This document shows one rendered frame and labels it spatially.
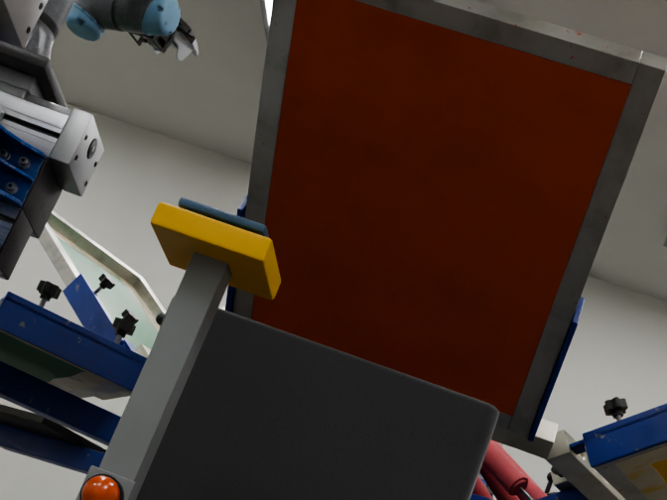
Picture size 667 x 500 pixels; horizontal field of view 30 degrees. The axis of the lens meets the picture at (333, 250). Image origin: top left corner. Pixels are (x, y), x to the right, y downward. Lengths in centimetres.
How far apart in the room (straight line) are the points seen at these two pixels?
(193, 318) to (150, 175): 558
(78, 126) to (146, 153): 501
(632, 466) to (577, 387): 402
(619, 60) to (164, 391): 85
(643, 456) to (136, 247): 466
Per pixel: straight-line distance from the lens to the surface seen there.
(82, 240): 387
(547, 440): 235
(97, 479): 126
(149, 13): 233
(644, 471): 247
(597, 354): 651
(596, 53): 182
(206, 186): 681
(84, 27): 241
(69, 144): 193
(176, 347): 131
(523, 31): 182
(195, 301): 133
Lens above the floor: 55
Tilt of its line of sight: 19 degrees up
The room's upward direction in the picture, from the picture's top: 22 degrees clockwise
